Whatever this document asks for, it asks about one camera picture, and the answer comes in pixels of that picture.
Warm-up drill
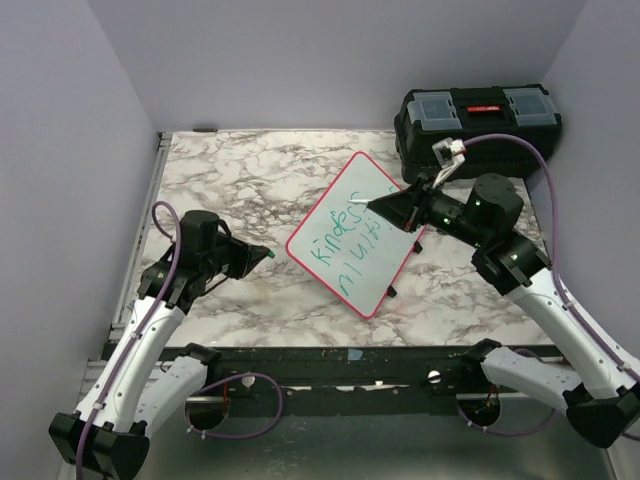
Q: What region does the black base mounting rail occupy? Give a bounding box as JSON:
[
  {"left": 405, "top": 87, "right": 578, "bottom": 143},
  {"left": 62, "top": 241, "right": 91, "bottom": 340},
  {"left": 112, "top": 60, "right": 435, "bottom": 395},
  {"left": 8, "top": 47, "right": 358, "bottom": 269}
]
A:
[{"left": 208, "top": 347, "right": 508, "bottom": 418}]

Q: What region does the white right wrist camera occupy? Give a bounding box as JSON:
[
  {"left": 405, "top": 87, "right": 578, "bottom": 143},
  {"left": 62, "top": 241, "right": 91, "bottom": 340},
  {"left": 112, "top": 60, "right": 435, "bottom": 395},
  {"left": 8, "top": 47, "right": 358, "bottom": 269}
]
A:
[{"left": 432, "top": 138, "right": 466, "bottom": 188}]

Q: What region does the pink framed whiteboard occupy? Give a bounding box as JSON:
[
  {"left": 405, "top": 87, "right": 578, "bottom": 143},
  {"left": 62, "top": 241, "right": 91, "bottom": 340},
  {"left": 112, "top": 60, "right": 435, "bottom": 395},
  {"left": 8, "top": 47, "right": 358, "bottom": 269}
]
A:
[{"left": 285, "top": 152, "right": 424, "bottom": 318}]

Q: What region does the green capped whiteboard marker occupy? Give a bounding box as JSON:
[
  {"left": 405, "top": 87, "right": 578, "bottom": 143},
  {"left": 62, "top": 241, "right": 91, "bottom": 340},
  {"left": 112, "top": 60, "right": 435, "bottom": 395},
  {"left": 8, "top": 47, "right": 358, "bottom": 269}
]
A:
[{"left": 348, "top": 198, "right": 371, "bottom": 205}]

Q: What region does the blue tape piece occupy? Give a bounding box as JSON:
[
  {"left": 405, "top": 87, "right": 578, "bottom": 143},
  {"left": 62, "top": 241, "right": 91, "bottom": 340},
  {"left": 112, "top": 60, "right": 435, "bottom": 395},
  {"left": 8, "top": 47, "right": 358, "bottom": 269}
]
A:
[{"left": 347, "top": 348, "right": 364, "bottom": 362}]

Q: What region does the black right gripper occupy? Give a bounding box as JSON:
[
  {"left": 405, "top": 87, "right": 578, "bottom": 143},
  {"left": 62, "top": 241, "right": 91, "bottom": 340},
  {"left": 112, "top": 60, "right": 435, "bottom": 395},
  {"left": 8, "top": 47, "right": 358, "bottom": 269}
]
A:
[{"left": 368, "top": 169, "right": 488, "bottom": 248}]

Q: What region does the aluminium frame extrusion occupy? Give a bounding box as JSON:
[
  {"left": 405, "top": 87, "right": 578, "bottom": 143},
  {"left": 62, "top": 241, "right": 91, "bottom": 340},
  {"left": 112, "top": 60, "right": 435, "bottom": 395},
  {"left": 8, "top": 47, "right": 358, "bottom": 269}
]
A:
[{"left": 80, "top": 132, "right": 173, "bottom": 389}]

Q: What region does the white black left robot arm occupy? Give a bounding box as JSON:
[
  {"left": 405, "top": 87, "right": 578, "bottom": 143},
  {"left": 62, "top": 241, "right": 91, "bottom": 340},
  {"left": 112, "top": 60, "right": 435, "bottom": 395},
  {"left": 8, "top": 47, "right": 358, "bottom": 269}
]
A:
[{"left": 49, "top": 201, "right": 274, "bottom": 479}]

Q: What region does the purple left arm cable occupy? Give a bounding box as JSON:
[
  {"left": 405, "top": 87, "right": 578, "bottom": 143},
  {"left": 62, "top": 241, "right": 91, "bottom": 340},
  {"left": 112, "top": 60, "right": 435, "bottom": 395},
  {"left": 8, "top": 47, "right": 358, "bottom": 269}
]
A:
[{"left": 74, "top": 200, "right": 285, "bottom": 480}]

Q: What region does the black plastic toolbox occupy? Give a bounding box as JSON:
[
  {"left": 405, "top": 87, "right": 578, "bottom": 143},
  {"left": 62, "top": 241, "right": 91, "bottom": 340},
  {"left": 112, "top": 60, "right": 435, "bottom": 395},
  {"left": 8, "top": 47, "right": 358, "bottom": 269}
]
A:
[{"left": 393, "top": 84, "right": 563, "bottom": 184}]

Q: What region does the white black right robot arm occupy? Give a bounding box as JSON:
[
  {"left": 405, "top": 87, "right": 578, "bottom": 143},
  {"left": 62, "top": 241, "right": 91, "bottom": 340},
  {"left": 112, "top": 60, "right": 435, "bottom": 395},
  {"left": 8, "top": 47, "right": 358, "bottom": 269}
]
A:
[{"left": 366, "top": 174, "right": 639, "bottom": 448}]

